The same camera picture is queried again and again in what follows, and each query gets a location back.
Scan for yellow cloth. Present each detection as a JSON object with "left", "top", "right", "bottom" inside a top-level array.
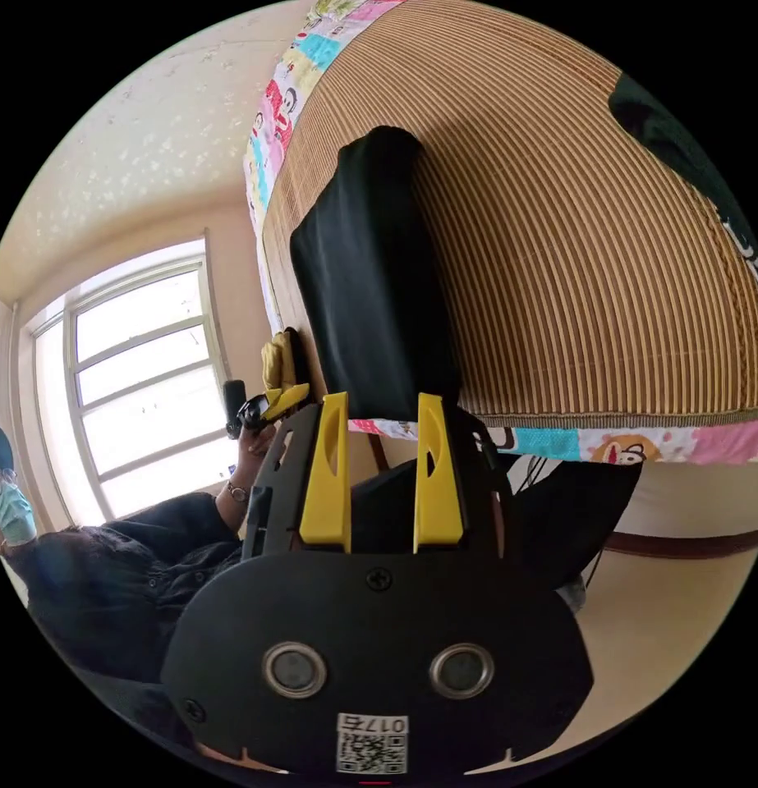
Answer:
[{"left": 260, "top": 331, "right": 298, "bottom": 392}]

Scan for window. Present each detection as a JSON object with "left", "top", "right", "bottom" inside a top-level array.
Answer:
[{"left": 20, "top": 238, "right": 246, "bottom": 525}]

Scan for person's left forearm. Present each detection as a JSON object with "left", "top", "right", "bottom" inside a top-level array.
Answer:
[{"left": 214, "top": 465, "right": 261, "bottom": 538}]

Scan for black pants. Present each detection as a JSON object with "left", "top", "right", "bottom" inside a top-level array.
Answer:
[{"left": 289, "top": 125, "right": 463, "bottom": 422}]

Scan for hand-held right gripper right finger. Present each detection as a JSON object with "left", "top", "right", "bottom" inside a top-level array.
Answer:
[{"left": 412, "top": 392, "right": 466, "bottom": 555}]

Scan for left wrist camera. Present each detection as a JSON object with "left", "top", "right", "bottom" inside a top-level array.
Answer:
[{"left": 223, "top": 379, "right": 249, "bottom": 441}]

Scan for person's left hand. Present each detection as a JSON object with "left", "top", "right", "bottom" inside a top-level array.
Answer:
[{"left": 239, "top": 423, "right": 278, "bottom": 476}]

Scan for person's body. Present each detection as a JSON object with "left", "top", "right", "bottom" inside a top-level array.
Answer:
[{"left": 0, "top": 421, "right": 643, "bottom": 755}]

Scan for bed with woven mat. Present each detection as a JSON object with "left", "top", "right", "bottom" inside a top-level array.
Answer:
[{"left": 242, "top": 0, "right": 758, "bottom": 559}]

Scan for black garment with white print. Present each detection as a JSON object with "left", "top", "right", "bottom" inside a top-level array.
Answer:
[{"left": 607, "top": 73, "right": 758, "bottom": 304}]

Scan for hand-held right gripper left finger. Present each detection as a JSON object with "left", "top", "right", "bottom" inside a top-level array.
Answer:
[{"left": 299, "top": 391, "right": 352, "bottom": 553}]

